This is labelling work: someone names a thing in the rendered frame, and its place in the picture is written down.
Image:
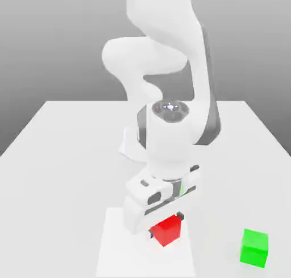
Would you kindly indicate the small green cube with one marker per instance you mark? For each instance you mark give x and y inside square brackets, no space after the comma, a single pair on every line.
[254,248]

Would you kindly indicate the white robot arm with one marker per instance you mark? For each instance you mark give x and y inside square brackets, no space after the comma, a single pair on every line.
[168,137]

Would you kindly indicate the small red cube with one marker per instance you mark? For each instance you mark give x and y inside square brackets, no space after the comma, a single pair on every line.
[167,231]

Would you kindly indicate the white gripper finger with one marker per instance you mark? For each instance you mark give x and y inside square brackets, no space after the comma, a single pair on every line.
[180,215]
[151,234]

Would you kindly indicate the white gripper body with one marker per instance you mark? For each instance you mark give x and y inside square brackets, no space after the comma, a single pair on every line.
[136,218]

